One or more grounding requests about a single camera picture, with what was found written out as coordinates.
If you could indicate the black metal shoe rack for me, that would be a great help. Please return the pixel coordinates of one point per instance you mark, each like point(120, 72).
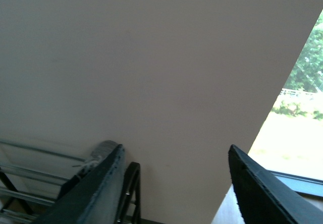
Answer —
point(33, 179)

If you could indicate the grey knit sneaker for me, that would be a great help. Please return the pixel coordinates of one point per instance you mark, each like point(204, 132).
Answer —
point(99, 153)

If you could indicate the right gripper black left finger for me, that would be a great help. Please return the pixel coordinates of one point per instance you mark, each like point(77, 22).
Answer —
point(96, 198)

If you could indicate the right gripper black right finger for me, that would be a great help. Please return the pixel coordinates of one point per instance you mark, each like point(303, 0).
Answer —
point(262, 198)

